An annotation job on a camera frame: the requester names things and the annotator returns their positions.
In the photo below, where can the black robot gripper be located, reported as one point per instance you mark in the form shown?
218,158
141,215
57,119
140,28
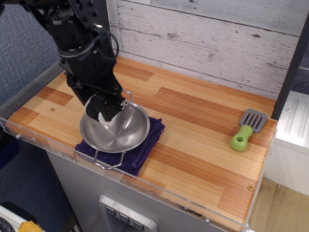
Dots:
90,68

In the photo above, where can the plush sushi roll toy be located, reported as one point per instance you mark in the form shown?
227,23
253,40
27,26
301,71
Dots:
92,111

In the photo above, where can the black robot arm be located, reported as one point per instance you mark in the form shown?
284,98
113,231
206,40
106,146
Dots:
69,22

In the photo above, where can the purple folded cloth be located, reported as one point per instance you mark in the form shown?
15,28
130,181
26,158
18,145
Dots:
134,159

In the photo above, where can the clear acrylic table guard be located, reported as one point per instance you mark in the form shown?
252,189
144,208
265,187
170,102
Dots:
192,166

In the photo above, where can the silver toy fridge cabinet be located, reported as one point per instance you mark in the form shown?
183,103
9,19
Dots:
84,186

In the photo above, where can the yellow object at corner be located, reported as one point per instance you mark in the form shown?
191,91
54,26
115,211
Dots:
29,226

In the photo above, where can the green grey toy spatula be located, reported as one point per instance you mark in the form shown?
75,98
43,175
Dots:
251,121

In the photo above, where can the white ribbed side appliance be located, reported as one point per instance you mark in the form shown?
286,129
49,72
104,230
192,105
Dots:
288,162

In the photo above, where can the stainless steel two-handled bowl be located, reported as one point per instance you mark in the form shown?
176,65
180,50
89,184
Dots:
127,130

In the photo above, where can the black left upright post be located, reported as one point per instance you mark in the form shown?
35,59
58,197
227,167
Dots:
104,21

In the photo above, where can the black upright post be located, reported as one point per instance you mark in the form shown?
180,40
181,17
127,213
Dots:
104,21
292,70

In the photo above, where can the black right upright post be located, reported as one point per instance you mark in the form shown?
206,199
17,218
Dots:
292,70

